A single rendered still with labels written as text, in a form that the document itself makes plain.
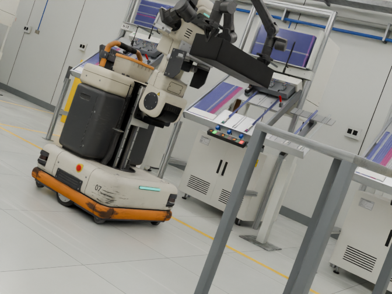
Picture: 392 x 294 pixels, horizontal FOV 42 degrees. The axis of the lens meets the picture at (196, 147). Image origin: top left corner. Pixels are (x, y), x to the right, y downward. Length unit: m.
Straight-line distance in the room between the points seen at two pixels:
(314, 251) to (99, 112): 1.59
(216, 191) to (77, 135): 1.62
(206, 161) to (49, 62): 4.74
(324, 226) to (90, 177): 1.45
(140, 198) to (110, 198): 0.23
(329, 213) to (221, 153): 2.54
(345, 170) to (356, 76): 3.96
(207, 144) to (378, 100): 2.06
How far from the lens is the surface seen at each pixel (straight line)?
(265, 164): 4.08
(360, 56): 5.76
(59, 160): 3.02
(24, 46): 9.13
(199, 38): 2.56
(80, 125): 3.00
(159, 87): 2.86
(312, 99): 4.50
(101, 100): 2.93
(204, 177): 4.31
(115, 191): 2.74
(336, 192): 1.79
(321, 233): 1.80
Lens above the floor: 0.75
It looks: 4 degrees down
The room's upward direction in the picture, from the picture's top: 20 degrees clockwise
